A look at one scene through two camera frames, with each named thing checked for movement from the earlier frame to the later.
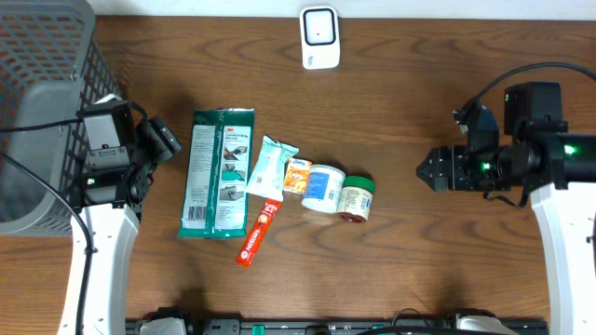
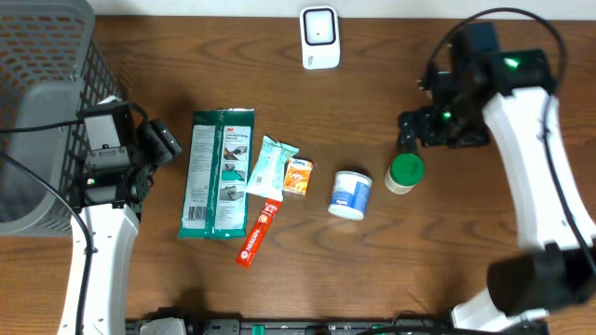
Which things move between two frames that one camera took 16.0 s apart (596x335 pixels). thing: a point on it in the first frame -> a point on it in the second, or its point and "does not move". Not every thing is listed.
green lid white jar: x=356 y=198 -> x=406 y=170
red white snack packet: x=258 y=233 does not move
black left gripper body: x=157 y=145 does not move
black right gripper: x=451 y=161 -> x=428 y=137
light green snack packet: x=268 y=179 does not move
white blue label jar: x=323 y=188 -> x=350 y=194
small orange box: x=297 y=176 does not move
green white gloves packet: x=215 y=197 does not move
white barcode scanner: x=319 y=34 does not move
